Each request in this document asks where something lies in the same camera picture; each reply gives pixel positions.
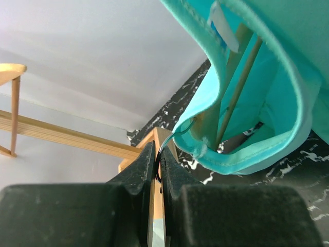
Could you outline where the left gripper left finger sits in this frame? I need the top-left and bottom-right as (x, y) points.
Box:
(1, 142), (156, 246)

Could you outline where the wooden clothes rack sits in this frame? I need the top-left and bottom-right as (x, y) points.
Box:
(1, 111), (177, 233)

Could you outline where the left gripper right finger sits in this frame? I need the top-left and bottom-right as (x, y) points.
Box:
(159, 148), (323, 246)

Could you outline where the teal t shirt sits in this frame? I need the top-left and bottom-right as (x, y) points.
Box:
(163, 1), (328, 175)

